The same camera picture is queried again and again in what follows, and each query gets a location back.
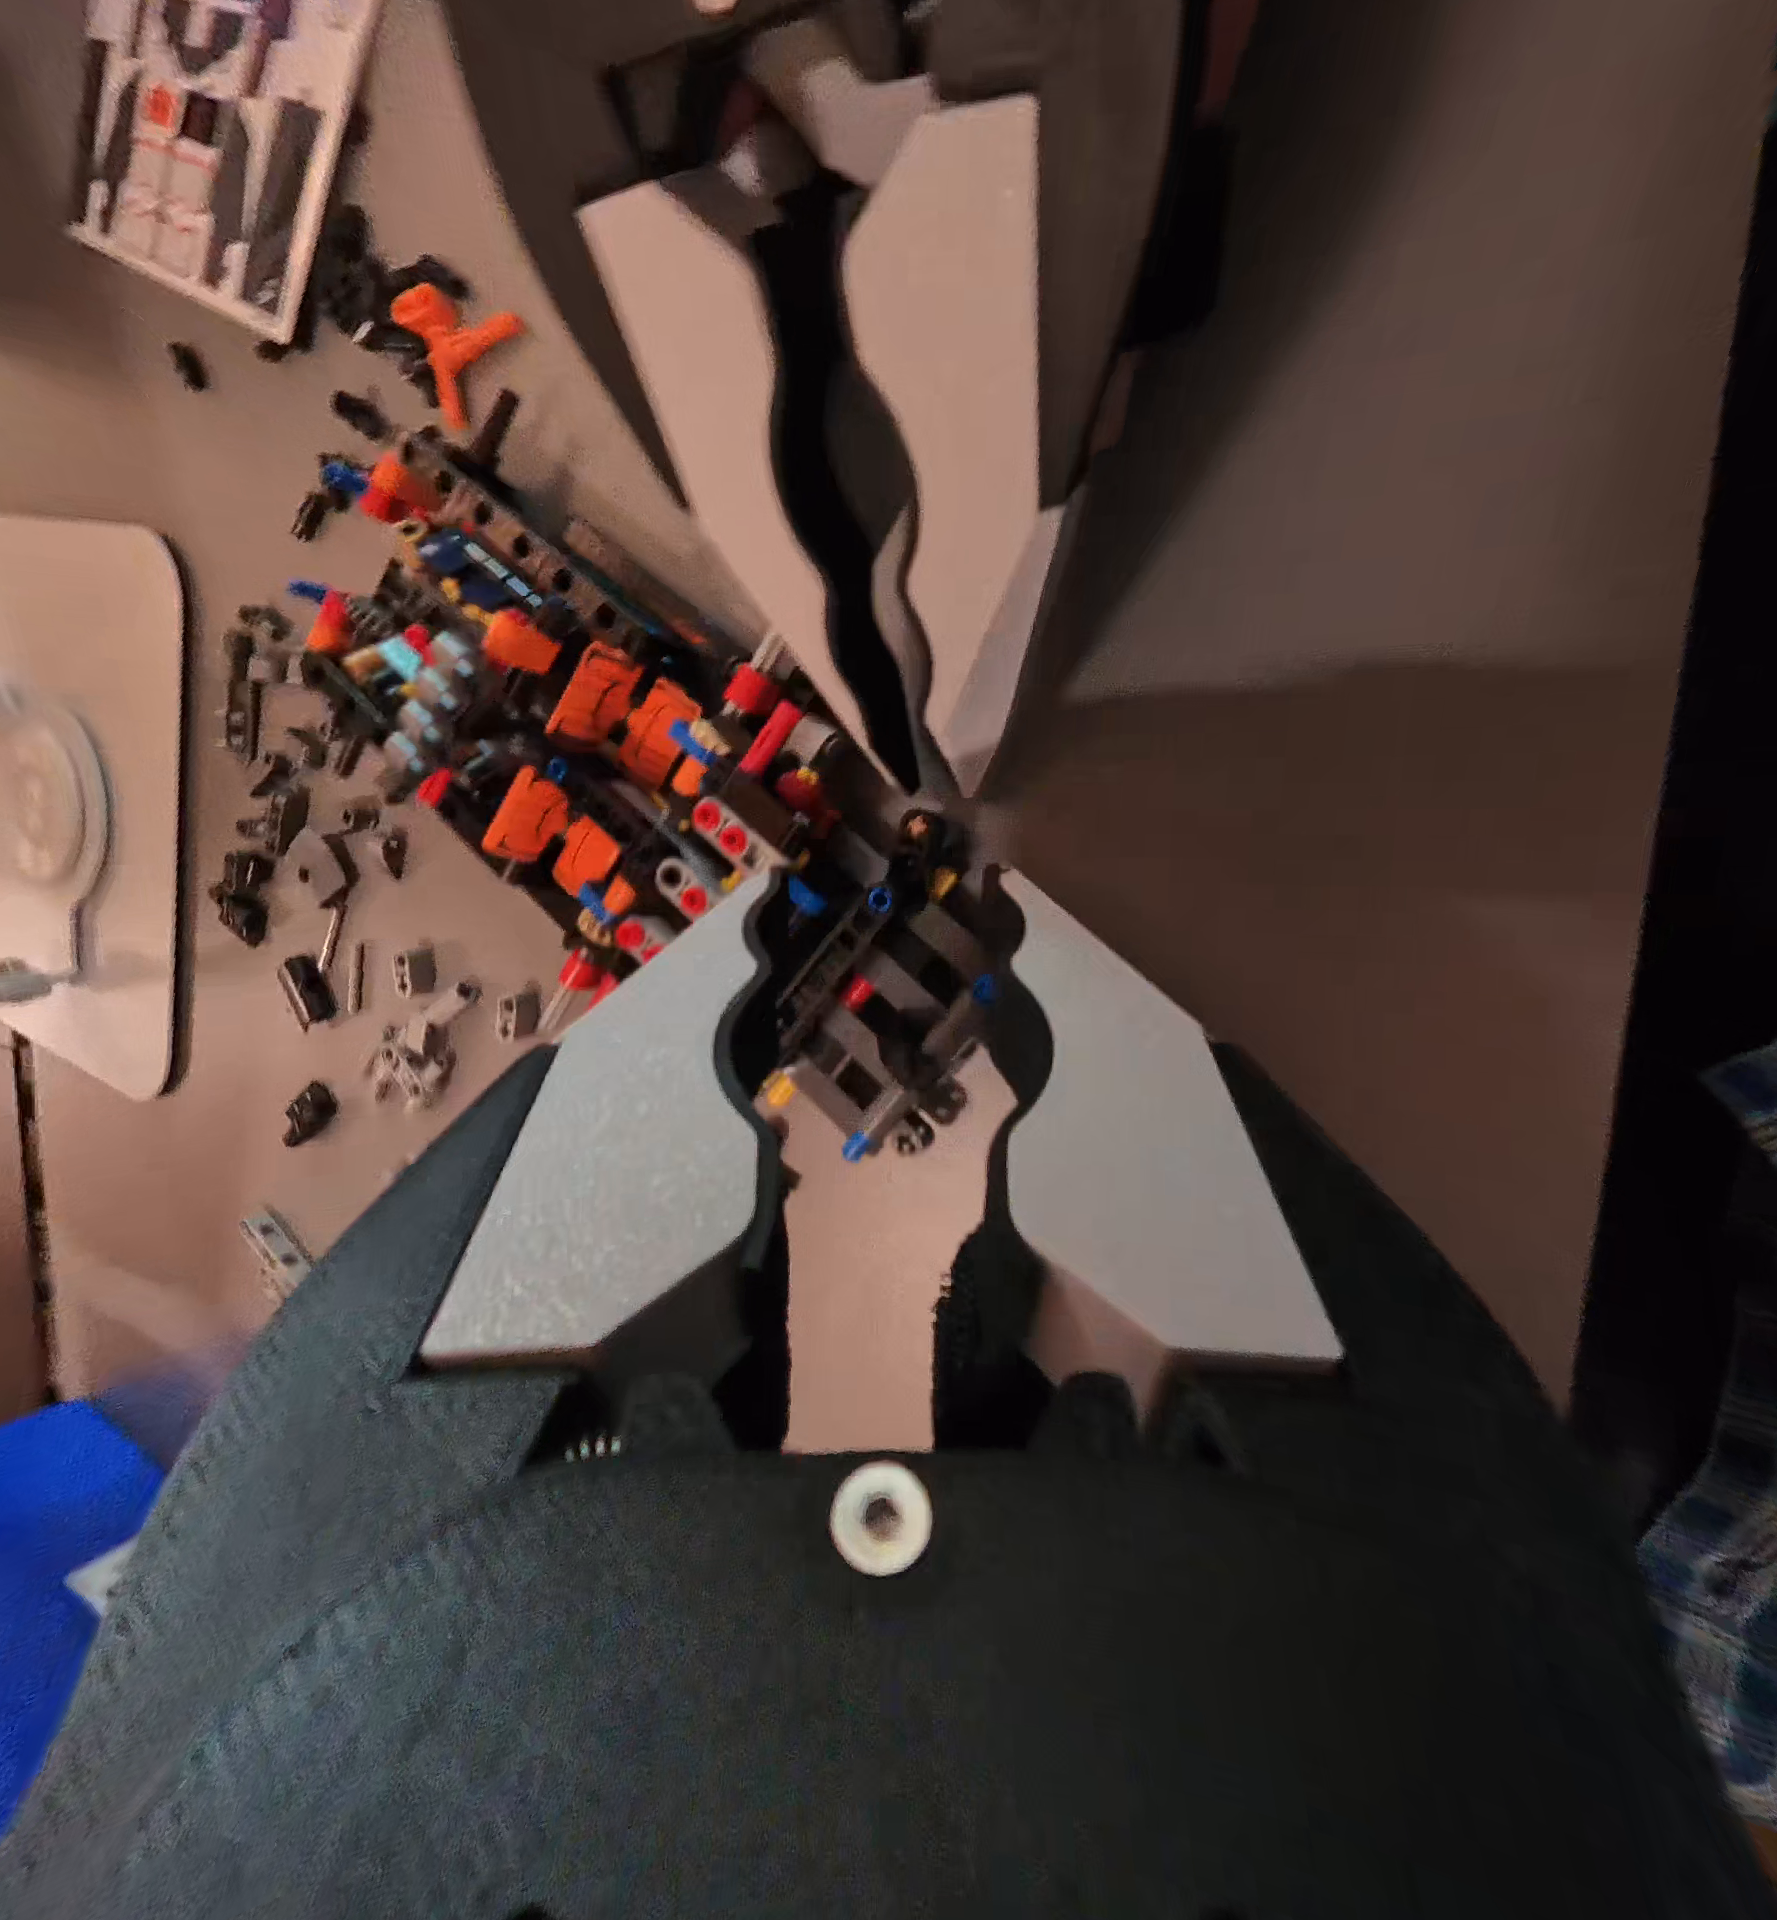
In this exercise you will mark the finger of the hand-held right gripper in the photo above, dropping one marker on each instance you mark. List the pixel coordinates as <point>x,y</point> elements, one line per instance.
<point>709,388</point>
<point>972,375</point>

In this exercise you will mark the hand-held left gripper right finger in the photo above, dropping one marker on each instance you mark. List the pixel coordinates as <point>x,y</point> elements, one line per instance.
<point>1175,1186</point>

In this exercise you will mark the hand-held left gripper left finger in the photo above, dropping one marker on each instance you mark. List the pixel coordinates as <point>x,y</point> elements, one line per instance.
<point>602,1186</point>

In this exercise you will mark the black and orange lego model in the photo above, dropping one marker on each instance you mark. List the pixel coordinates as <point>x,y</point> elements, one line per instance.
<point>602,720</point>

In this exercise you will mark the orange lego piece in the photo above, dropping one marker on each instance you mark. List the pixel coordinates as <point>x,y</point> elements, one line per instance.
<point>453,352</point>

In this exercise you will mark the pile of grey lego pieces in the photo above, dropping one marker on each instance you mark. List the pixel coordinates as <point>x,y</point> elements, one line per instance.
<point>413,968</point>

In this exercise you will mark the grey lego beam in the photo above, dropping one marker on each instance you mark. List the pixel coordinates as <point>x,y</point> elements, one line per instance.
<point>277,1249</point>

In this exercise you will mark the pile of black lego pieces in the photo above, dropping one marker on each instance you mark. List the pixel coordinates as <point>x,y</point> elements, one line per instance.
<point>244,900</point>

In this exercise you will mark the blue plaid shirt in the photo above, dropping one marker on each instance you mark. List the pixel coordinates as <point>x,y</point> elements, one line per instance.
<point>1751,1424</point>

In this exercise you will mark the white rounded stand base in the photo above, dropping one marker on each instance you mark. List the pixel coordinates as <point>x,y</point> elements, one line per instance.
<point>78,600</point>

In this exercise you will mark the dark pants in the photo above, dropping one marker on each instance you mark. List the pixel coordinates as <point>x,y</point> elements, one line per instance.
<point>1729,600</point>

